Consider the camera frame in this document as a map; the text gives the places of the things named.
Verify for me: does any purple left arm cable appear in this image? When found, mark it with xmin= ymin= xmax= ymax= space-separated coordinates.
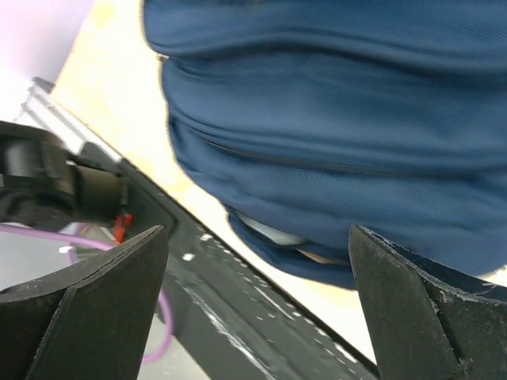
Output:
xmin=0 ymin=222 xmax=173 ymax=364

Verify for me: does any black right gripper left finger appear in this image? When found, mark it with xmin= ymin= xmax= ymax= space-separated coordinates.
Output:
xmin=1 ymin=226 xmax=168 ymax=380

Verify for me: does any aluminium frame rail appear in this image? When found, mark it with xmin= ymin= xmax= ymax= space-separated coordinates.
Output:
xmin=15 ymin=77 xmax=122 ymax=164

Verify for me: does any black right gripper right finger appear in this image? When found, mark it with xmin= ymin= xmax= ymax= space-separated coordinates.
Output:
xmin=349 ymin=226 xmax=506 ymax=380

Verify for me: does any navy blue student backpack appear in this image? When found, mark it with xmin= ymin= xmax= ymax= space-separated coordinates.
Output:
xmin=143 ymin=1 xmax=506 ymax=288

